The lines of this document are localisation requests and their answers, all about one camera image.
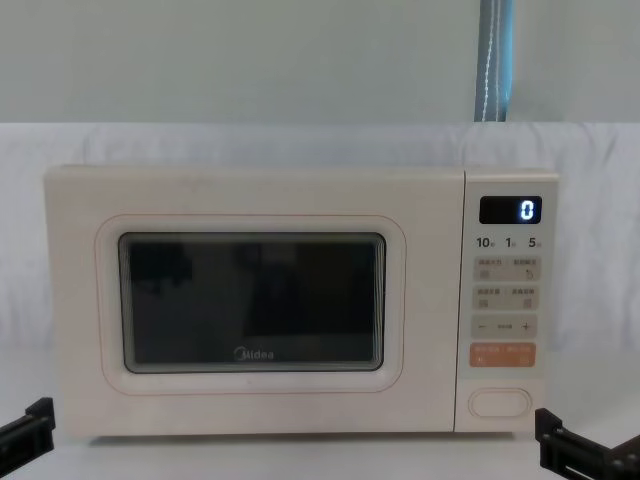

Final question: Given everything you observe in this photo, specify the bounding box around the cream microwave oven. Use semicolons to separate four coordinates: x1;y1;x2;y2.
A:
42;163;560;444

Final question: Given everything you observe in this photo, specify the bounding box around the pale smooth curtain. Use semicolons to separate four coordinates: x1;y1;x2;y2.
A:
0;0;640;125

